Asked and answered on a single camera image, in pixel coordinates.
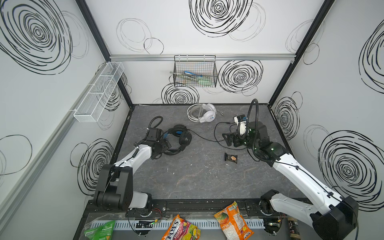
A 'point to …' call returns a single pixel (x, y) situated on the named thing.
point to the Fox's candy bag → (180, 229)
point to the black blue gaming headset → (185, 139)
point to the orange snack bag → (232, 223)
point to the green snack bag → (105, 232)
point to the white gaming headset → (202, 112)
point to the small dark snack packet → (229, 157)
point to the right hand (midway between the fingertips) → (228, 132)
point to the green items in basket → (201, 81)
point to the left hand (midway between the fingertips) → (165, 146)
